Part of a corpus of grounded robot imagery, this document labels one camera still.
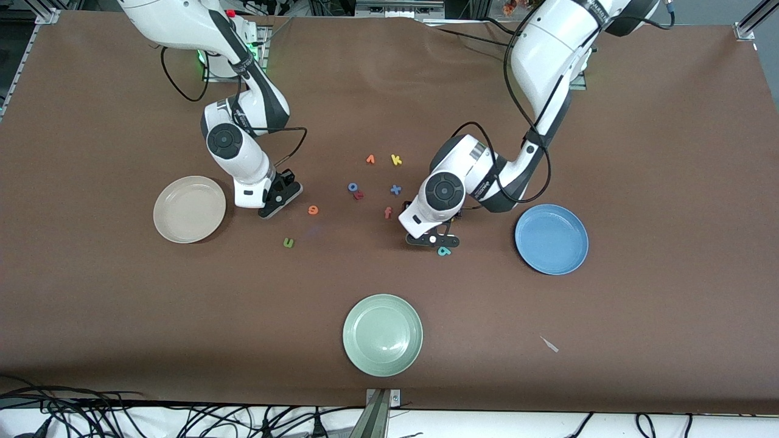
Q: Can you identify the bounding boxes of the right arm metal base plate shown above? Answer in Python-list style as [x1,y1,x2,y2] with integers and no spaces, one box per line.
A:
[198,24,269,83]

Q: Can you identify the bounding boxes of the brown table mat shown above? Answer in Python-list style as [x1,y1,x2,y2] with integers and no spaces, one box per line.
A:
[0,11,779,415]

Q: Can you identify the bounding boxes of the blue plate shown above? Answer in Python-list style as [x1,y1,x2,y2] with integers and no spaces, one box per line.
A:
[514,204,590,276]

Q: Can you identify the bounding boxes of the pale green plate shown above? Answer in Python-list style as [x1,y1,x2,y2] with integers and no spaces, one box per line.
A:
[342,294,424,378]

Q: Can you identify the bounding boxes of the black base cables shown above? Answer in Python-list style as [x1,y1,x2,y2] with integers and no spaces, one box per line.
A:
[420,18,521,55]

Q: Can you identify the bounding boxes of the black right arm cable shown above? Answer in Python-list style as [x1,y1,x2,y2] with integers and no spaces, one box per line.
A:
[159,46,309,171]

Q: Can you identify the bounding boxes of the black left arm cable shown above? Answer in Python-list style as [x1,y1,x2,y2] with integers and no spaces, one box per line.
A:
[450,0,677,204]

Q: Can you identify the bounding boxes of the grey background device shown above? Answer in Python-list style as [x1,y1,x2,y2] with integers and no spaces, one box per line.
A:
[356,0,445,18]

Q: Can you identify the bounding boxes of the black floor cable bundle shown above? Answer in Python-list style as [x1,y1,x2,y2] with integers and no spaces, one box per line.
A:
[0,374,366,438]

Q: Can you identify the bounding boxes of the beige brown plate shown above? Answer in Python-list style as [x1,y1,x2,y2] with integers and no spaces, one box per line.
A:
[153,176,227,245]

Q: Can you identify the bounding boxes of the aluminium frame profile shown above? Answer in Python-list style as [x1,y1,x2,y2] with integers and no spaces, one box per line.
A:
[0,0,61,122]
[733,0,779,43]

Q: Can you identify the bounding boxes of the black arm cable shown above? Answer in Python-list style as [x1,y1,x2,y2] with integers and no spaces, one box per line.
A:
[159,46,309,171]
[450,0,677,204]

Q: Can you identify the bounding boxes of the grey metal bracket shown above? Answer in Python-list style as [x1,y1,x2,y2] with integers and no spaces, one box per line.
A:
[350,388,401,438]

